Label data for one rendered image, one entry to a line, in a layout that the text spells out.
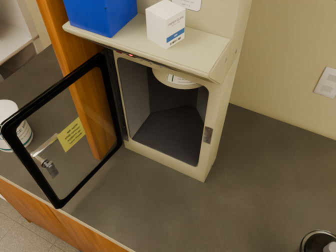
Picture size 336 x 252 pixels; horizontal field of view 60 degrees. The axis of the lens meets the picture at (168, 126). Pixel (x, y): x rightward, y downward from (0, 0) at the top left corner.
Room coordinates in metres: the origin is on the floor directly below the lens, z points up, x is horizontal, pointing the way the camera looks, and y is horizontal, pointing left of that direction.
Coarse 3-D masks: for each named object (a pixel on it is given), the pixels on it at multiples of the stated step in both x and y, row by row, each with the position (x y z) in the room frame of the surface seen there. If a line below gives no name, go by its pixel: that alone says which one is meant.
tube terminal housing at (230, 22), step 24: (144, 0) 0.57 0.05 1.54; (216, 0) 0.50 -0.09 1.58; (240, 0) 0.48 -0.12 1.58; (192, 24) 0.52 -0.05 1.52; (216, 24) 0.49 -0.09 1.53; (240, 24) 0.52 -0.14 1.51; (240, 48) 0.57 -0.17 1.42; (168, 72) 0.54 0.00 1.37; (216, 96) 0.48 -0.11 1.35; (144, 120) 0.69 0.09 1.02; (216, 120) 0.48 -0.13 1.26; (216, 144) 0.54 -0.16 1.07; (192, 168) 0.50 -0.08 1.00
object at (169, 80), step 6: (156, 72) 0.59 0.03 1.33; (162, 72) 0.58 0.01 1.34; (162, 78) 0.57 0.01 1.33; (168, 78) 0.56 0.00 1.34; (174, 78) 0.56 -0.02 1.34; (180, 78) 0.55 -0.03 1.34; (168, 84) 0.56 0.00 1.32; (174, 84) 0.55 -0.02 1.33; (180, 84) 0.55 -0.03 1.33; (186, 84) 0.55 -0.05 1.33; (192, 84) 0.55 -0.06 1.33; (198, 84) 0.55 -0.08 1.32
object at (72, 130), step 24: (72, 72) 0.52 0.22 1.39; (96, 72) 0.57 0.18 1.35; (72, 96) 0.50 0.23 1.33; (96, 96) 0.56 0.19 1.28; (24, 120) 0.40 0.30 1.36; (48, 120) 0.44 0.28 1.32; (72, 120) 0.48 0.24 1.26; (96, 120) 0.54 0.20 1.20; (24, 144) 0.38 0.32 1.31; (48, 144) 0.41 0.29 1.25; (72, 144) 0.46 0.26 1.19; (96, 144) 0.52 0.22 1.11; (72, 168) 0.44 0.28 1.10
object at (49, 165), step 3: (45, 162) 0.39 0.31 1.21; (48, 162) 0.39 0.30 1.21; (51, 162) 0.39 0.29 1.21; (45, 165) 0.39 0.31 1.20; (48, 165) 0.38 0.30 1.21; (51, 165) 0.38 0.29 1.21; (54, 165) 0.39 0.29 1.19; (48, 168) 0.38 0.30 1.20; (51, 168) 0.38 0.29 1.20; (54, 168) 0.39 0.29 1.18; (48, 171) 0.37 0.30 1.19; (51, 171) 0.38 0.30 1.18; (54, 171) 0.39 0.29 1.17; (57, 171) 0.39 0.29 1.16; (51, 174) 0.38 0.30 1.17; (54, 174) 0.38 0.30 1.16; (57, 174) 0.39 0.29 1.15
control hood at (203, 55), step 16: (144, 16) 0.56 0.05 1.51; (80, 32) 0.50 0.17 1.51; (128, 32) 0.50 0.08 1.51; (144, 32) 0.50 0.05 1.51; (192, 32) 0.50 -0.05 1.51; (128, 48) 0.45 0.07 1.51; (144, 48) 0.45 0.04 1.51; (160, 48) 0.45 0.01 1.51; (176, 48) 0.45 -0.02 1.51; (192, 48) 0.45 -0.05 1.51; (208, 48) 0.45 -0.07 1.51; (224, 48) 0.45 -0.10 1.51; (176, 64) 0.40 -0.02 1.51; (192, 64) 0.40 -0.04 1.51; (208, 64) 0.40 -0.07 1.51; (224, 64) 0.46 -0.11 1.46; (208, 80) 0.43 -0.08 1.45
